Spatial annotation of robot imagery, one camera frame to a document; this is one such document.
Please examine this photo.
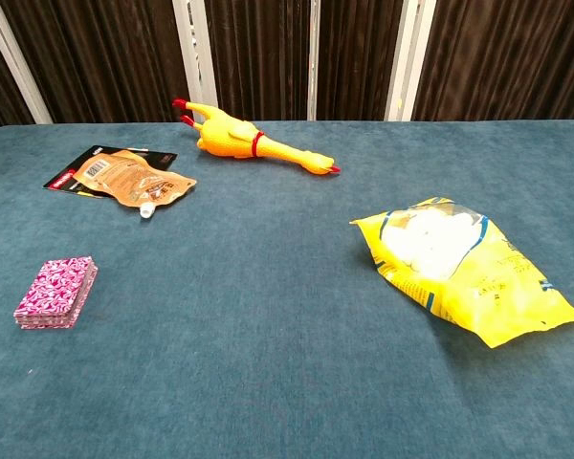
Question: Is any blue velvet table cloth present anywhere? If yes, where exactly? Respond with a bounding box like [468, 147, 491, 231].
[0, 119, 574, 459]

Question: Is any yellow rubber chicken toy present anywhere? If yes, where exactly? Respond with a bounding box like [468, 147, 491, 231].
[171, 98, 342, 176]

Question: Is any orange spout pouch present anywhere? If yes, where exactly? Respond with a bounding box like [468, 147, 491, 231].
[72, 148, 198, 220]

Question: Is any yellow bag of cotton balls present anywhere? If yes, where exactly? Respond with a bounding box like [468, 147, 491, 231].
[349, 195, 574, 349]

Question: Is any black cardboard package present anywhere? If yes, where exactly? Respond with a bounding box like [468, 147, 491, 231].
[42, 144, 179, 200]

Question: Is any white frame post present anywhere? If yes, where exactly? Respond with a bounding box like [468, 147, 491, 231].
[0, 0, 54, 125]
[307, 0, 322, 121]
[384, 0, 437, 122]
[171, 0, 220, 124]

